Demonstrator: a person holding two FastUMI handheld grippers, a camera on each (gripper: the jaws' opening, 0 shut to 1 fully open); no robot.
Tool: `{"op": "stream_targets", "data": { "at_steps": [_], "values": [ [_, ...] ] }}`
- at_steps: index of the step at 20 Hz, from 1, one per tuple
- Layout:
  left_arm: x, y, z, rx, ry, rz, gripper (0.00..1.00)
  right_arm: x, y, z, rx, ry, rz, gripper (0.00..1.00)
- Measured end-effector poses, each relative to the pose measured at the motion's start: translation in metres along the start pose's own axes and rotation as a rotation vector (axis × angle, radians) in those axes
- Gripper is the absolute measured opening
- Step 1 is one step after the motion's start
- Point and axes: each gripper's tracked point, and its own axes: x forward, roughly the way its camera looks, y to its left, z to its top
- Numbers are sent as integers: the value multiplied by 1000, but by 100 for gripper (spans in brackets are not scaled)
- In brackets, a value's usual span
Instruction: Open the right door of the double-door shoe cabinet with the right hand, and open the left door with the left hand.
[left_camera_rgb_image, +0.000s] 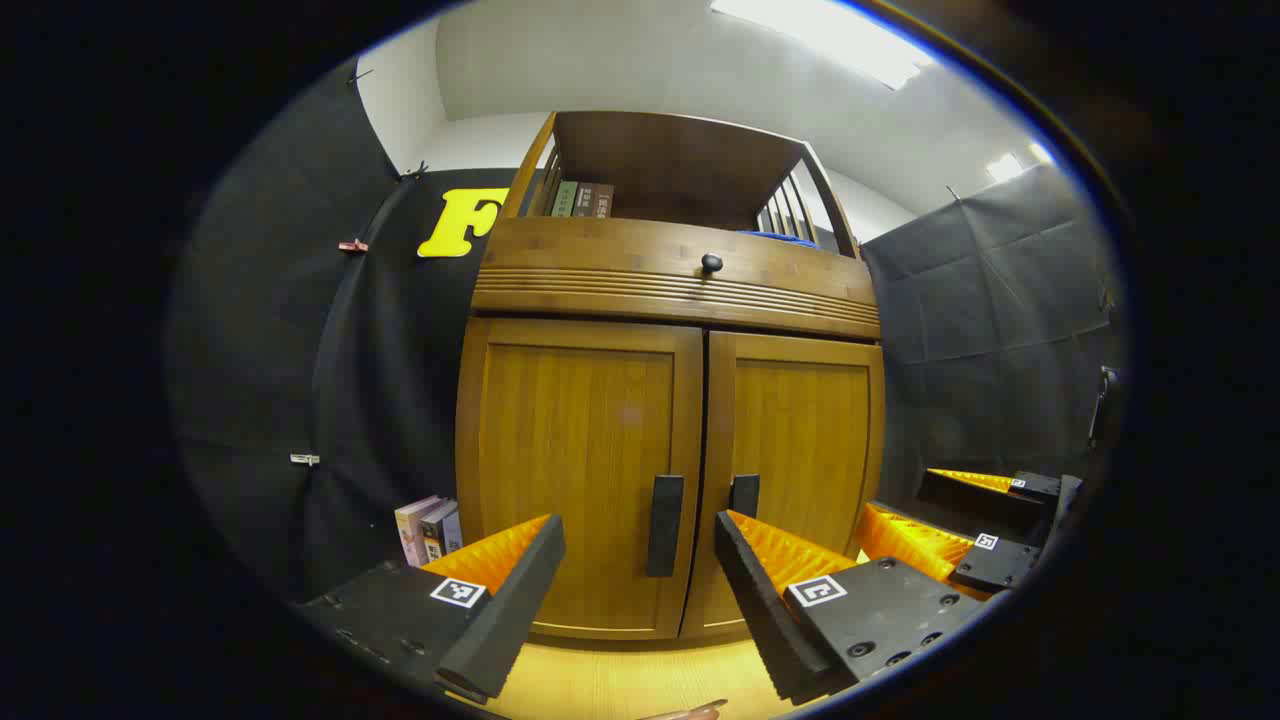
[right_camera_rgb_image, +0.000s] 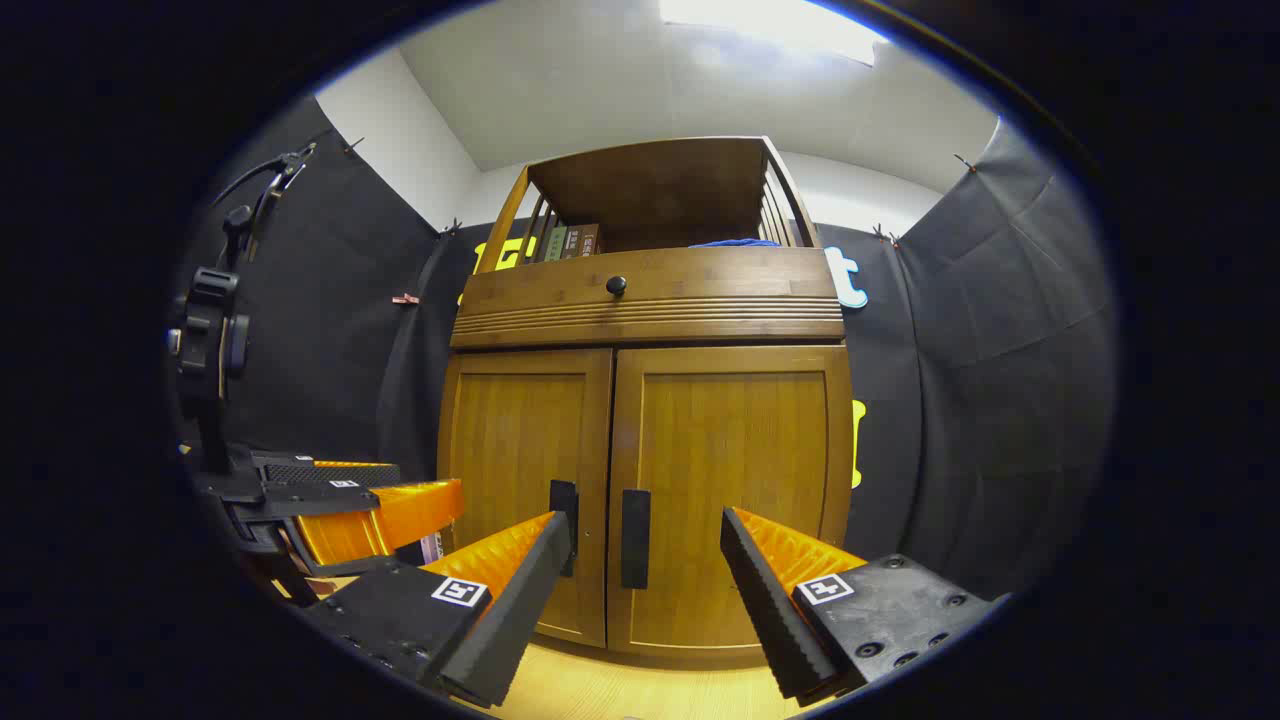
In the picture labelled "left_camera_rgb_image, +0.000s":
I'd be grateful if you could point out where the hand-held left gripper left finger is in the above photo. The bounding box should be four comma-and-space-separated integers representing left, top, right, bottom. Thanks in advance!
295, 514, 567, 706

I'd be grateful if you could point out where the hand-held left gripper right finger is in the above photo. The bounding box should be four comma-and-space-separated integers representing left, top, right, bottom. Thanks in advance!
714, 509, 991, 706

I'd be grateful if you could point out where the wooden shoe cabinet door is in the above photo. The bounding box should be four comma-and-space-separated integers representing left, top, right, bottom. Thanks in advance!
456, 317, 706, 641
682, 330, 887, 641

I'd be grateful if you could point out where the wooden double-door shoe cabinet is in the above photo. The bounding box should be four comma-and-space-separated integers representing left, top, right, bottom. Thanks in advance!
455, 110, 888, 643

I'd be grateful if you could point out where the wooden cabinet drawer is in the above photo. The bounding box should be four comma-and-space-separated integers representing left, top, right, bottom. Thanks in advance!
480, 216, 873, 303

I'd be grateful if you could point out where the dark spine book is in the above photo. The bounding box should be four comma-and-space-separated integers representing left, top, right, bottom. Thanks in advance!
420, 502, 456, 563

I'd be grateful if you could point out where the pale pink book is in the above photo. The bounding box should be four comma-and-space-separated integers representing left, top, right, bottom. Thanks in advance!
395, 495, 441, 568

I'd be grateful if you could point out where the black backdrop cloth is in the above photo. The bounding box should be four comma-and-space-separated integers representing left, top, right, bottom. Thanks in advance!
300, 168, 546, 601
165, 60, 403, 601
858, 165, 1129, 501

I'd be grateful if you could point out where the small ceiling light panel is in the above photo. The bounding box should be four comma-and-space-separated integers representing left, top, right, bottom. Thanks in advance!
985, 143, 1056, 184

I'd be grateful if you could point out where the large ceiling light panel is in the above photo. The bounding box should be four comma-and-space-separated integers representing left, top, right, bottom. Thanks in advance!
710, 0, 936, 91

